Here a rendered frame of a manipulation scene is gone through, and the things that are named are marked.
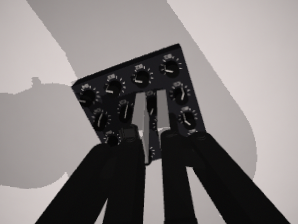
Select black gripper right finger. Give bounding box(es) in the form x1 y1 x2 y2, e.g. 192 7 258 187
157 90 291 224

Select black knob box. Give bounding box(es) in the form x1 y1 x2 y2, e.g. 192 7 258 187
71 43 206 166

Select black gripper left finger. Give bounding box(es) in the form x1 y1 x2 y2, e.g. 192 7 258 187
35 92 149 224

